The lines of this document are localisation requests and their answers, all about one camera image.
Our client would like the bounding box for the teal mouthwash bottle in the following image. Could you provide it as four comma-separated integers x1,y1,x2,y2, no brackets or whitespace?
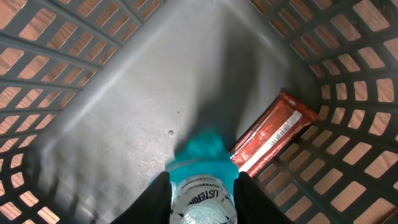
165,129,239,223

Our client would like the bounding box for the grey plastic basket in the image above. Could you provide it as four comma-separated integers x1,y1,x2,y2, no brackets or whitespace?
1,1,397,223

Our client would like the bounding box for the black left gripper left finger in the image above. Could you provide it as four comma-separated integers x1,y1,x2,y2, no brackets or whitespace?
111,171,172,224

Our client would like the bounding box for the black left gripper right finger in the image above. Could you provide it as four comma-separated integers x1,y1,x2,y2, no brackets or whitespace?
233,172,293,224

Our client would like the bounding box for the red snack bar wrapper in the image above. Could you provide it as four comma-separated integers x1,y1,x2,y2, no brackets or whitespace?
231,93,319,177

